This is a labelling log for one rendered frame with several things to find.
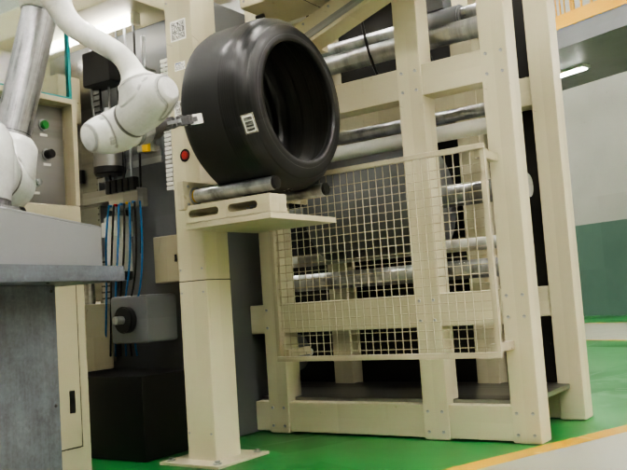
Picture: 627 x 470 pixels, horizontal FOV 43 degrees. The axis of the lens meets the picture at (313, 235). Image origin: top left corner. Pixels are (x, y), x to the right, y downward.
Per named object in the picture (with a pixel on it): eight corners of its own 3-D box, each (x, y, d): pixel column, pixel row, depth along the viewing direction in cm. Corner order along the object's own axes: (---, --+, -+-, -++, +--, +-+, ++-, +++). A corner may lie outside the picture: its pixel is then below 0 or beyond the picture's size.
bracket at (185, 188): (177, 211, 267) (175, 181, 268) (253, 216, 299) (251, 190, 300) (185, 209, 265) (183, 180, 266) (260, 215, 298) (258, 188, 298)
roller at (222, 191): (188, 189, 269) (198, 189, 272) (190, 203, 269) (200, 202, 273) (271, 174, 249) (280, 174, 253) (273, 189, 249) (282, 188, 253)
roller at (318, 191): (248, 210, 294) (242, 201, 291) (253, 200, 296) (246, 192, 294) (327, 198, 274) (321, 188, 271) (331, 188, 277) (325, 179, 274)
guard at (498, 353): (277, 362, 306) (265, 180, 312) (280, 361, 308) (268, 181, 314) (501, 358, 256) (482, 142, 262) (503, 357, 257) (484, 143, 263)
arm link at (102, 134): (128, 157, 220) (157, 134, 212) (84, 165, 207) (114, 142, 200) (110, 121, 220) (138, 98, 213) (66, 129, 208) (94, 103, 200)
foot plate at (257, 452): (159, 464, 275) (159, 458, 275) (212, 449, 297) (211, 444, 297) (218, 469, 259) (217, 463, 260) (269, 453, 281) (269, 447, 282)
